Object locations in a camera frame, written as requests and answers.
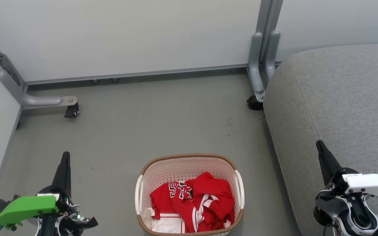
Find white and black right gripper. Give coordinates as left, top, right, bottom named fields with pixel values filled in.
left=316, top=140, right=378, bottom=206

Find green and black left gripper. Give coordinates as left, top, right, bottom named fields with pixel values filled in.
left=0, top=151, right=98, bottom=236

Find red jersey with black lettering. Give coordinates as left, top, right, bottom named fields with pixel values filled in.
left=149, top=181, right=197, bottom=234

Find red shorts with elastic waistband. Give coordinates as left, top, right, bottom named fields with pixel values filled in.
left=184, top=171, right=236, bottom=233

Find grey fabric sofa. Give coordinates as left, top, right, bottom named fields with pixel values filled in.
left=263, top=42, right=378, bottom=236

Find black caster under leg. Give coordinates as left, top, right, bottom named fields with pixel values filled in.
left=64, top=102, right=80, bottom=119

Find white perforated laundry basket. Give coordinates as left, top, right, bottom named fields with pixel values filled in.
left=135, top=153, right=245, bottom=236

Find black caster under post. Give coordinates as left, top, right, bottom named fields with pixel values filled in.
left=246, top=95, right=264, bottom=111

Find grey partition bottom rail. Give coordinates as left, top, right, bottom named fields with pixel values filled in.
left=25, top=63, right=252, bottom=85

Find grey partition post with feet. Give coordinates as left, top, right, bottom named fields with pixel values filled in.
left=247, top=0, right=284, bottom=103

